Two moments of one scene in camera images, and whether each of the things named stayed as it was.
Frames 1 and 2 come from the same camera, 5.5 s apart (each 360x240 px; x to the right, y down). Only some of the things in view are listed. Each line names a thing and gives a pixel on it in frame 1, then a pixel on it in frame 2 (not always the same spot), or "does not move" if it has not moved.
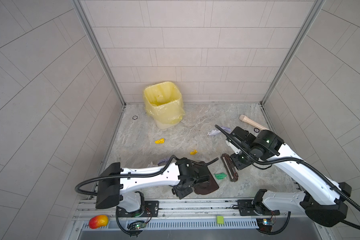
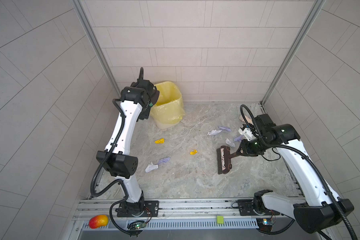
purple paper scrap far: [226, 129] does not move
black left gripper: [181, 195] -> [146, 114]
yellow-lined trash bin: [163, 103] does not move
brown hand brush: [229, 167] -> [224, 157]
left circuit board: [136, 225] does not move
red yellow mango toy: [98, 221] does not move
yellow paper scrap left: [161, 141] does not move
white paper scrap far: [213, 132] does not move
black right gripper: [236, 164] -> [244, 150]
